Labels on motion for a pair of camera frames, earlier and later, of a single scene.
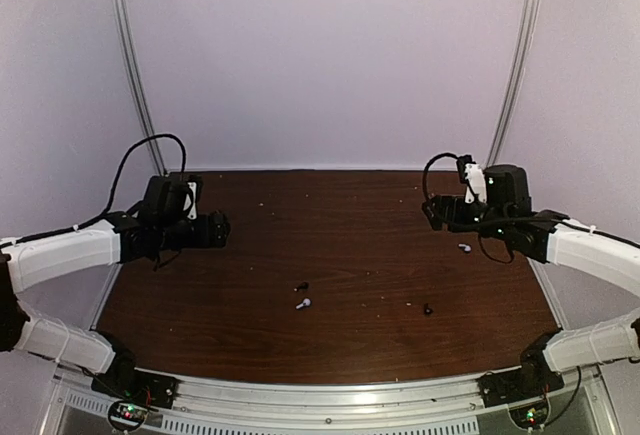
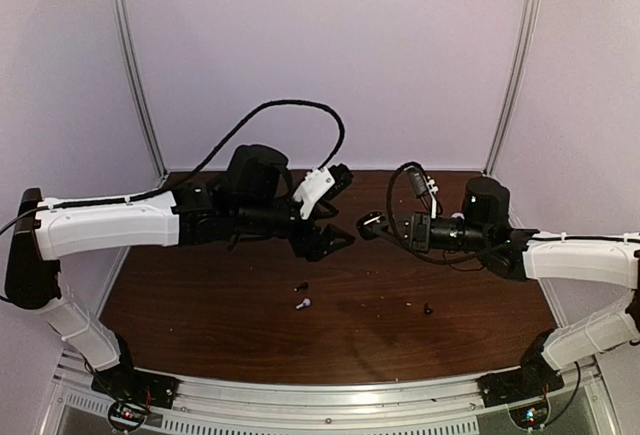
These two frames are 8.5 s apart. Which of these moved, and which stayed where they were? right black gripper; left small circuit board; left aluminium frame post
Moved: right black gripper
Stayed: left small circuit board; left aluminium frame post
